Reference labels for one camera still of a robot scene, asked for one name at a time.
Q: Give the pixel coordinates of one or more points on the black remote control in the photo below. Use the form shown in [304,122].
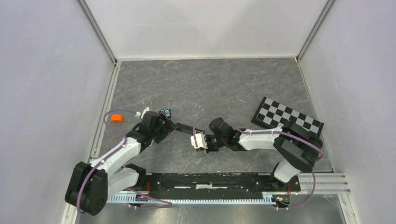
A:
[188,129]

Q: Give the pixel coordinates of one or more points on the black white checkerboard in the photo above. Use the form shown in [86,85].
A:
[272,114]

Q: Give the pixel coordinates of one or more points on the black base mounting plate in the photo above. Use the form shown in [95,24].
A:
[199,186]

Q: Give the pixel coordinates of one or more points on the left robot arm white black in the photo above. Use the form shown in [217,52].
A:
[91,184]

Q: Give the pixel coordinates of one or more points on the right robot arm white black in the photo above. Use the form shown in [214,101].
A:
[299,148]

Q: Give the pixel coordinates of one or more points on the orange tape roll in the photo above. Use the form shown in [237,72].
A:
[117,118]

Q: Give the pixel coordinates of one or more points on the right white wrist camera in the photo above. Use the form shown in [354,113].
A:
[198,142]

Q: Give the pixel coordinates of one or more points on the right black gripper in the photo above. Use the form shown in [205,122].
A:
[209,149]

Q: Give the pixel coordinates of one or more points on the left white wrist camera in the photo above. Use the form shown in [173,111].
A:
[141,114]

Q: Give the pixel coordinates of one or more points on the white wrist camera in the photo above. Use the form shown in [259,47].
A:
[141,114]
[198,142]

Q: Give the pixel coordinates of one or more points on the grey slotted cable duct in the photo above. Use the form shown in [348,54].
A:
[133,198]

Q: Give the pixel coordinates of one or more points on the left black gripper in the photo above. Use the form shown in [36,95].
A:
[167,127]

